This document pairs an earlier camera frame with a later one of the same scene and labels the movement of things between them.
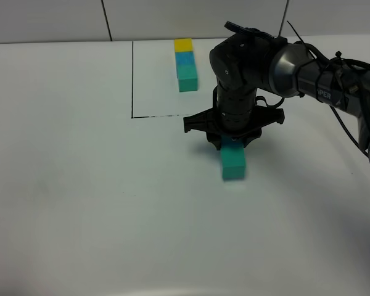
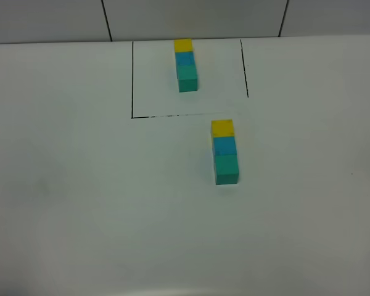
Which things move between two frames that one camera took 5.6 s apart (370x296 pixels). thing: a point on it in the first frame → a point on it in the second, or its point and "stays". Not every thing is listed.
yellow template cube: [183, 45] stays
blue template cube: [184, 58] stays
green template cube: [187, 78] stays
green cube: [234, 156] → [226, 169]
